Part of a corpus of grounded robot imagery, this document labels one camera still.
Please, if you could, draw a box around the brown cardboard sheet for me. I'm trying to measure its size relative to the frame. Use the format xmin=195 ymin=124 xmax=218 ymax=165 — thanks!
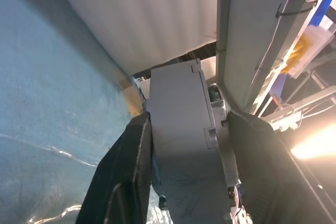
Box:
xmin=117 ymin=73 xmax=146 ymax=118

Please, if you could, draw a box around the black zip tie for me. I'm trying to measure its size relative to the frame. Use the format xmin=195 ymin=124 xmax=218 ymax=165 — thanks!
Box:
xmin=275 ymin=0 xmax=319 ymax=18

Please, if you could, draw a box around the white fabric backdrop curtain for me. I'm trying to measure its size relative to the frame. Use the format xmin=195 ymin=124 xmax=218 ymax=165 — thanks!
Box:
xmin=44 ymin=0 xmax=219 ymax=76

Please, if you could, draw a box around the grey plastic enclosure box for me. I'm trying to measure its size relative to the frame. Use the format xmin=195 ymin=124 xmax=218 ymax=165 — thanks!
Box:
xmin=145 ymin=58 xmax=238 ymax=224

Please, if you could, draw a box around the yellow orange plastic piece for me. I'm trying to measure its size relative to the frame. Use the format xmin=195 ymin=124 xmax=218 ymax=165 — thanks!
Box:
xmin=280 ymin=34 xmax=313 ymax=76

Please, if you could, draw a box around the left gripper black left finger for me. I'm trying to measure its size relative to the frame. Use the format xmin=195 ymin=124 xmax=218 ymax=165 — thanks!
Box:
xmin=75 ymin=115 xmax=153 ymax=224

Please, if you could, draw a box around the green electrical component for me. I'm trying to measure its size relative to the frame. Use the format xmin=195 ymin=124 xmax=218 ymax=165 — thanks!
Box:
xmin=208 ymin=83 xmax=224 ymax=103

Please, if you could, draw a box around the blue plastic-covered table mat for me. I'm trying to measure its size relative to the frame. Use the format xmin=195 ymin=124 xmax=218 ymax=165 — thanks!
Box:
xmin=0 ymin=0 xmax=148 ymax=224

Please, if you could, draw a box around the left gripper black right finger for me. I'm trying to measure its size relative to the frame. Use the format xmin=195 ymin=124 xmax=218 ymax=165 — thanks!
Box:
xmin=227 ymin=110 xmax=336 ymax=224

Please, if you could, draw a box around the metal frame beam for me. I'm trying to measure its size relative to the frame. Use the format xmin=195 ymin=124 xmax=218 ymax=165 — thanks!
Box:
xmin=251 ymin=0 xmax=332 ymax=120

